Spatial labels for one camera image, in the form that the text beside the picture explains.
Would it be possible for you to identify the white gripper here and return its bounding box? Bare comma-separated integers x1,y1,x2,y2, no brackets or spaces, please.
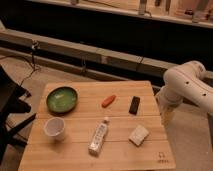
159,103,174,126

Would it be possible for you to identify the white sponge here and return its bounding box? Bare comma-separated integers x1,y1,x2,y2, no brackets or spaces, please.
129,125,149,146

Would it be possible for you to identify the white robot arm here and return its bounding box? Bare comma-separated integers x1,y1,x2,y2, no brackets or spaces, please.
155,61,213,125

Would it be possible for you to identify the green ceramic bowl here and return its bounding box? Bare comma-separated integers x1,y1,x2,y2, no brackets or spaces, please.
46,87,78,114

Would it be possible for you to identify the black rectangular block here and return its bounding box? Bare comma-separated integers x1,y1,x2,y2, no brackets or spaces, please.
129,96,140,115

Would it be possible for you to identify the orange carrot toy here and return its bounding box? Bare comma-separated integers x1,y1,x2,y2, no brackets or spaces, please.
101,95,116,108

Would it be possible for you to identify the white plastic bottle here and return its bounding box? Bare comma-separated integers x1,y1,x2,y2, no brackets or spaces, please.
88,117,109,156

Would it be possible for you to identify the white paper cup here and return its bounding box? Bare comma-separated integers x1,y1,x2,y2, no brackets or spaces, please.
43,117,65,141

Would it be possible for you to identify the black chair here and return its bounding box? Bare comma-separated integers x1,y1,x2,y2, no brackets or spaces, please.
0,65,36,163

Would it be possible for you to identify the black floor cable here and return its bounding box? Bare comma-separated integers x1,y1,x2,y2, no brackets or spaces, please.
0,41,43,88

